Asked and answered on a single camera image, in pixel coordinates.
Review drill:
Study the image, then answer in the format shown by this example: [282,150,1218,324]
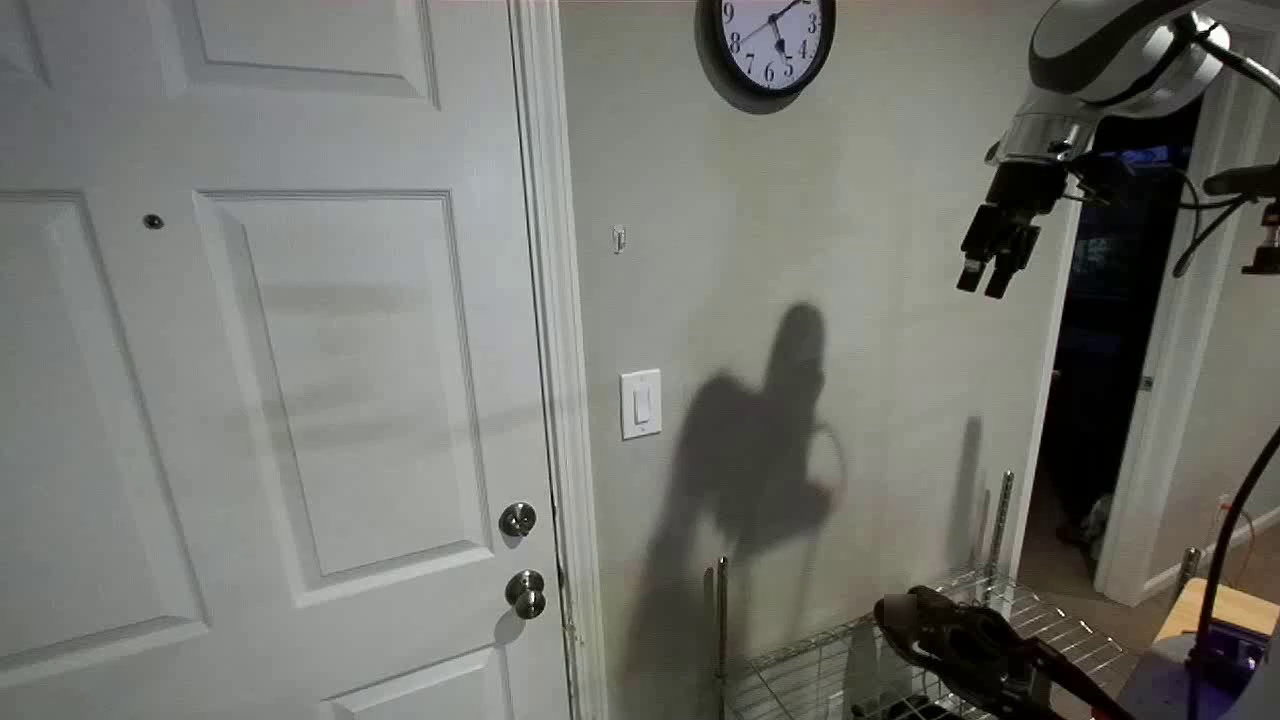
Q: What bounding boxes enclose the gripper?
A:
[956,160,1071,300]

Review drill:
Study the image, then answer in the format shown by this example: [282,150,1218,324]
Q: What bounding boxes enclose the black handheld tool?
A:
[874,586,1138,720]

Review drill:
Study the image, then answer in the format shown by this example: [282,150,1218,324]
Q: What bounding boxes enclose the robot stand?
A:
[1152,576,1280,643]

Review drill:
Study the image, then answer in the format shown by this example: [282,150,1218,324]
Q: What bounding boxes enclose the silver door knob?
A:
[504,569,548,621]

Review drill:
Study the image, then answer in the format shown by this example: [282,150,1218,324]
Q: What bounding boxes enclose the white panel door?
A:
[0,0,573,720]

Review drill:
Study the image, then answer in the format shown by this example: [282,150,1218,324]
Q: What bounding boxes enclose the camera on mount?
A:
[1202,163,1280,277]

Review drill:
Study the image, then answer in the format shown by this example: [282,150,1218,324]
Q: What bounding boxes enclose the round black wall clock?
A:
[695,0,838,114]

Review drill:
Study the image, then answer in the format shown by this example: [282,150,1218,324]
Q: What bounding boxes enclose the black cable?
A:
[1186,428,1280,666]

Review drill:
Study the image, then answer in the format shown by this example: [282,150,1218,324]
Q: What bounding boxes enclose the chrome wire shelf rack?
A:
[714,469,1202,720]

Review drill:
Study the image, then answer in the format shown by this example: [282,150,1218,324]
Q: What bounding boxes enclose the white light switch plate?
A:
[620,369,663,441]

